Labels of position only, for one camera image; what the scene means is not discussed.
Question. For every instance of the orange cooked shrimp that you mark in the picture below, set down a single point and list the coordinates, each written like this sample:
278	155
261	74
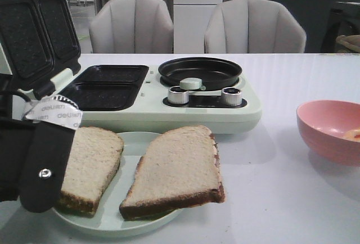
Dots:
352	135

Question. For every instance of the mint green round plate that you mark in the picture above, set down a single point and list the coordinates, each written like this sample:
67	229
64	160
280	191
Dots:
107	221

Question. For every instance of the white refrigerator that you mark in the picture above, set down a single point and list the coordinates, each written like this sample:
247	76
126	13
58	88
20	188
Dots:
190	19

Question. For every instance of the left silver control knob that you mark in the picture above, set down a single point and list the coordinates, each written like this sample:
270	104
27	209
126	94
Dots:
178	96

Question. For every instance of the mint green pan handle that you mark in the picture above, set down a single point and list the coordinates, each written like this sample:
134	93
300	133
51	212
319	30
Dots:
192	84

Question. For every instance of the left grey upholstered chair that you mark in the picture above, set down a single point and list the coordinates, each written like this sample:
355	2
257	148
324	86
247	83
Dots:
132	26

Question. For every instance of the pink plastic bowl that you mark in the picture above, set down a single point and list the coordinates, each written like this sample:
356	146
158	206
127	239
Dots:
322	124

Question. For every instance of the grey upholstered chair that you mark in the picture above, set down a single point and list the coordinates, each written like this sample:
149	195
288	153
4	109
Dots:
253	26
132	26

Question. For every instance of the black round frying pan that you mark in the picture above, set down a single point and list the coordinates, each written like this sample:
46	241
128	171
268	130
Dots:
215	73

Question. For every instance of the white bread slice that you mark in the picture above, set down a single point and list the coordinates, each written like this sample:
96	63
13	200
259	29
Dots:
93	162
180	169

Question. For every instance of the black gripper with tape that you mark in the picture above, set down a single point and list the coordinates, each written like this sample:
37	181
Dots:
36	140

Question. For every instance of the mint green breakfast maker base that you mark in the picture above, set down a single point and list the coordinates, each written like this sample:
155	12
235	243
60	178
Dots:
126	98

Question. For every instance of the right silver control knob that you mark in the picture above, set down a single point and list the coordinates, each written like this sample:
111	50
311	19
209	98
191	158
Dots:
231	96

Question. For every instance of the mint green hinged lid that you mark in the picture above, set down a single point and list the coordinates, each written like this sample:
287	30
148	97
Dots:
39	42

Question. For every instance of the silver control knob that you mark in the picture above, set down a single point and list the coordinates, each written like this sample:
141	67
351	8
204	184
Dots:
231	96
178	96

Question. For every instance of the right grey upholstered chair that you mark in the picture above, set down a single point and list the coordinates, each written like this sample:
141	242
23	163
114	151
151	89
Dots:
253	26

